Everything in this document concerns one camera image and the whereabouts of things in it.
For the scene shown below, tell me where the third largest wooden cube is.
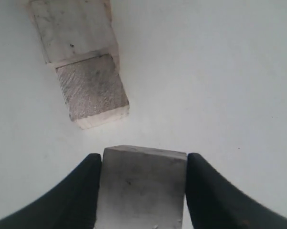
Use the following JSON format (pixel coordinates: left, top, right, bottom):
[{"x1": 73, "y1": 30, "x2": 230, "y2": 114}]
[{"x1": 56, "y1": 54, "x2": 129, "y2": 129}]

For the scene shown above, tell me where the second largest wooden cube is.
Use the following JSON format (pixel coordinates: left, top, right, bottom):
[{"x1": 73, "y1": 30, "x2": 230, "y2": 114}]
[{"x1": 26, "y1": 0, "x2": 119, "y2": 68}]

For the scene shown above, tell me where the smallest wooden cube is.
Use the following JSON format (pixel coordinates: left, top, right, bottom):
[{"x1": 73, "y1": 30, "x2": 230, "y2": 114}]
[{"x1": 95, "y1": 145, "x2": 187, "y2": 229}]

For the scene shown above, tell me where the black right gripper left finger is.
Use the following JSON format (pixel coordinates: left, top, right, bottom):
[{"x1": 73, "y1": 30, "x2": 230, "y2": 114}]
[{"x1": 0, "y1": 153, "x2": 102, "y2": 229}]

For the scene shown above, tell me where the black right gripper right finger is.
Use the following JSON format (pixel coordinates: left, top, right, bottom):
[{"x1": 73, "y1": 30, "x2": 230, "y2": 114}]
[{"x1": 185, "y1": 153, "x2": 287, "y2": 229}]

